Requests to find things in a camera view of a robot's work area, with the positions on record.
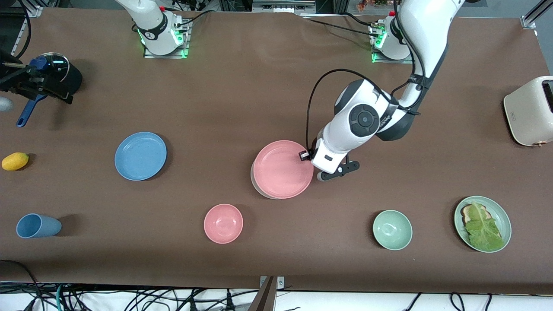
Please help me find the beige toaster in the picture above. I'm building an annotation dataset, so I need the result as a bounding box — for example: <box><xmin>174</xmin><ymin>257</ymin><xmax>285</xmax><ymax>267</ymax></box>
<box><xmin>503</xmin><ymin>76</ymin><xmax>553</xmax><ymax>147</ymax></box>

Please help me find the glass lid blue knob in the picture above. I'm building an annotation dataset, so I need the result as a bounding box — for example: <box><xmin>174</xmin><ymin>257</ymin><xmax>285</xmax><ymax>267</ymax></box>
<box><xmin>28</xmin><ymin>52</ymin><xmax>70</xmax><ymax>85</ymax></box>

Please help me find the blue plate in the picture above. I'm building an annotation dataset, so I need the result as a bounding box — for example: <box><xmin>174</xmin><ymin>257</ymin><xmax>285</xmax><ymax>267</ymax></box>
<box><xmin>114</xmin><ymin>131</ymin><xmax>168</xmax><ymax>181</ymax></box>

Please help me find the pink plate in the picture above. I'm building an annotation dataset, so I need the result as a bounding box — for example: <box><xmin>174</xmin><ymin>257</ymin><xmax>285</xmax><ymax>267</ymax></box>
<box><xmin>253</xmin><ymin>140</ymin><xmax>315</xmax><ymax>200</ymax></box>

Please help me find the toasted bread slice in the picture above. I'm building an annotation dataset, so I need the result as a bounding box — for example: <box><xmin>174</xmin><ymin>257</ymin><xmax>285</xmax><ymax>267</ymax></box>
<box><xmin>461</xmin><ymin>204</ymin><xmax>493</xmax><ymax>227</ymax></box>

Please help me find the small pink bowl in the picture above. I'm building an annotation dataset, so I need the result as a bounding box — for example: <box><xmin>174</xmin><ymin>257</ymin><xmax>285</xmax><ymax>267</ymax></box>
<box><xmin>203</xmin><ymin>203</ymin><xmax>244</xmax><ymax>244</ymax></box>

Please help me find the black floor cable loop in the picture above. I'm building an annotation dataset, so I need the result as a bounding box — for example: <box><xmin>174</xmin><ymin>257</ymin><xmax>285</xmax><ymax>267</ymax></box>
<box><xmin>0</xmin><ymin>259</ymin><xmax>46</xmax><ymax>311</ymax></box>

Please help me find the black pot blue handle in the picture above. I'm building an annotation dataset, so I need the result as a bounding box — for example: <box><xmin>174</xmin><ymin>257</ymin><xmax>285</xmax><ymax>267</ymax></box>
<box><xmin>16</xmin><ymin>52</ymin><xmax>83</xmax><ymax>128</ymax></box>

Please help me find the green plate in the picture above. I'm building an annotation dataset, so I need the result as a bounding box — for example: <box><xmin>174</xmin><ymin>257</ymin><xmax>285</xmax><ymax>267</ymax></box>
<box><xmin>454</xmin><ymin>196</ymin><xmax>512</xmax><ymax>254</ymax></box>

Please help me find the aluminium frame corner bracket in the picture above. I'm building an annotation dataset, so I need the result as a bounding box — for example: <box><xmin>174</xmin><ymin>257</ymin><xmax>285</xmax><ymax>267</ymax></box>
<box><xmin>18</xmin><ymin>0</ymin><xmax>44</xmax><ymax>18</ymax></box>
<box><xmin>521</xmin><ymin>0</ymin><xmax>553</xmax><ymax>30</ymax></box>

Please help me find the metal table edge bracket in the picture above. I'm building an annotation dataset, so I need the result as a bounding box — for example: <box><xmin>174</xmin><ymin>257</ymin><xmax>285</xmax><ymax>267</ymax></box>
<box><xmin>248</xmin><ymin>276</ymin><xmax>286</xmax><ymax>311</ymax></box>

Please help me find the beige plate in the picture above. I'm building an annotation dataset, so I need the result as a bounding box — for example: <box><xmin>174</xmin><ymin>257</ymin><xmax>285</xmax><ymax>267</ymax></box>
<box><xmin>250</xmin><ymin>162</ymin><xmax>283</xmax><ymax>200</ymax></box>

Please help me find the green lettuce leaf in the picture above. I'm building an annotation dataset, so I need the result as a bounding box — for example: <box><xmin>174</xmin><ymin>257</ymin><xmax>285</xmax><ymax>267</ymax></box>
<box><xmin>464</xmin><ymin>202</ymin><xmax>505</xmax><ymax>252</ymax></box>

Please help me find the black base power cable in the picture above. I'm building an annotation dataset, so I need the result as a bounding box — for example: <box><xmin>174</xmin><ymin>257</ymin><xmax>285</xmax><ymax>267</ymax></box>
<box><xmin>302</xmin><ymin>16</ymin><xmax>383</xmax><ymax>39</ymax></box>
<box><xmin>175</xmin><ymin>10</ymin><xmax>211</xmax><ymax>27</ymax></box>
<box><xmin>339</xmin><ymin>12</ymin><xmax>378</xmax><ymax>27</ymax></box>

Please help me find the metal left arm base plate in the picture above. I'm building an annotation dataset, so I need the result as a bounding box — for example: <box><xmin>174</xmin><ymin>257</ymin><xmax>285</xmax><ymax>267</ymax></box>
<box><xmin>370</xmin><ymin>22</ymin><xmax>418</xmax><ymax>64</ymax></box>

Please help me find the yellow toy fruit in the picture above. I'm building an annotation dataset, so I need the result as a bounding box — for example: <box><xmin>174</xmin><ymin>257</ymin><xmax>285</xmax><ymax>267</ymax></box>
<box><xmin>1</xmin><ymin>152</ymin><xmax>29</xmax><ymax>171</ymax></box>

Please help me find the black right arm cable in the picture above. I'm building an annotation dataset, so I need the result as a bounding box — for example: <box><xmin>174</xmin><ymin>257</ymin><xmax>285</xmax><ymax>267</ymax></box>
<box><xmin>12</xmin><ymin>0</ymin><xmax>32</xmax><ymax>62</ymax></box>

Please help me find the blue plastic cup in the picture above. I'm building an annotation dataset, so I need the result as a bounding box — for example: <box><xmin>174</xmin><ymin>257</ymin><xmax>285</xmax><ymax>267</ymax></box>
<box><xmin>16</xmin><ymin>213</ymin><xmax>62</xmax><ymax>239</ymax></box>

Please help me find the small green bowl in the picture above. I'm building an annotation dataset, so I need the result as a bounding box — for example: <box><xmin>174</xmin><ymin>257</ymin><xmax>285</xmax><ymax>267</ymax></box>
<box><xmin>372</xmin><ymin>209</ymin><xmax>413</xmax><ymax>251</ymax></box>

